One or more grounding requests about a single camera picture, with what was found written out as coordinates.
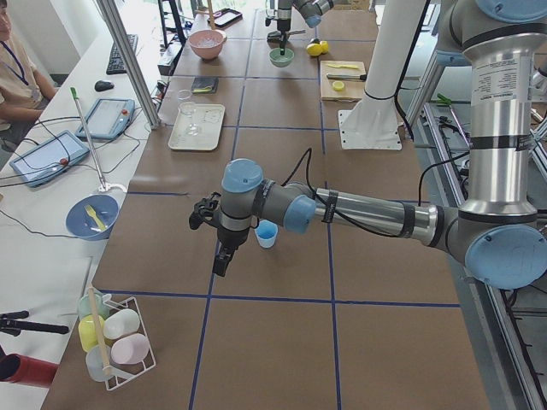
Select yellow plastic knife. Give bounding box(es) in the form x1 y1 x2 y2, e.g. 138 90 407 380
326 63 360 70

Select light blue plastic cup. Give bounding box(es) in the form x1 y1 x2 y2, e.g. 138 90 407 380
255 220 279 249

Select wooden cutting board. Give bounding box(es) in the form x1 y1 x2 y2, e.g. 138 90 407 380
320 61 367 102

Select lemon half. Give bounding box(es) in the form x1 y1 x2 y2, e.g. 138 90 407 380
332 80 345 91

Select black tripod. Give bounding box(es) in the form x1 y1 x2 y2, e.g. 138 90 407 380
1 310 70 337

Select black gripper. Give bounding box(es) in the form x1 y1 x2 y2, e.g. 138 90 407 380
277 18 291 56
212 213 252 277

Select yellow lemon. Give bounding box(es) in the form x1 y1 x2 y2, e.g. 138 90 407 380
317 40 329 55
306 44 321 57

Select white cup in rack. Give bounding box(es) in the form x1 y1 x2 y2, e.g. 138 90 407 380
103 308 140 339

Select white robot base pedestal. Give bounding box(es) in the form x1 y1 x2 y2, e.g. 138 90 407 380
338 0 429 150

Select pink cup in rack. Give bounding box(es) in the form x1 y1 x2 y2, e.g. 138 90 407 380
111 333 150 365

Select grey folded cloth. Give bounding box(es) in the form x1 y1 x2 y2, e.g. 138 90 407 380
191 76 219 94

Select red cylinder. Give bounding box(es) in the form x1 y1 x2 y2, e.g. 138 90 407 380
1 354 58 388

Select metal knife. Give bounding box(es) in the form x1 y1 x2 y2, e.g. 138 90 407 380
326 73 367 82

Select yellow cup in rack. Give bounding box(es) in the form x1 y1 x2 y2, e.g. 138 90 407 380
78 314 98 352

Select white wire cup rack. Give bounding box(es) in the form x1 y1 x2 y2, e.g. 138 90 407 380
77 287 156 391

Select ice cubes in pink bowl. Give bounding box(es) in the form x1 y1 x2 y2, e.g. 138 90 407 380
197 37 219 48

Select blue bowl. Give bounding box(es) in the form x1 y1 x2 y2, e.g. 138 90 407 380
65 194 119 241

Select blue teach pendant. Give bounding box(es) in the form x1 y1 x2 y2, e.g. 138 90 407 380
9 130 90 187
85 98 136 141

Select aluminium frame post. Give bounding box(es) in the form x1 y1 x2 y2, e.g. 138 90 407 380
97 0 161 130

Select green ceramic bowl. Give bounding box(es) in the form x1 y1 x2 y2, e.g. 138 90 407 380
268 48 295 67

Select clear wine glass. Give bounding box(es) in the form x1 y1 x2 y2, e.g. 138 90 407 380
177 89 201 136

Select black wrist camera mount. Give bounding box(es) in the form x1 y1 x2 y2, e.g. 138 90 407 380
265 9 277 26

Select cream bear tray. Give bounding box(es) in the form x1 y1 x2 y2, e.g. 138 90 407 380
168 102 226 151

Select black computer mouse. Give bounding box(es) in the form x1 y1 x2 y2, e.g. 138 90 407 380
94 80 115 92

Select black keyboard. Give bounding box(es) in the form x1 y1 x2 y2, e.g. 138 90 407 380
105 33 139 76

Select pink bowl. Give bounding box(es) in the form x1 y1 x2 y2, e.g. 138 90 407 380
188 29 227 60

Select person in beige shirt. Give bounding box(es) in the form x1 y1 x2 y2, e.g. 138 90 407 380
1 1 56 146

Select yellow plastic fork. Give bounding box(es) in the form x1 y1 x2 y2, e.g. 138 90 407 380
85 204 106 231

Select grabber stick green tip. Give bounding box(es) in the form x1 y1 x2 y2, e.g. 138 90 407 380
70 87 127 193

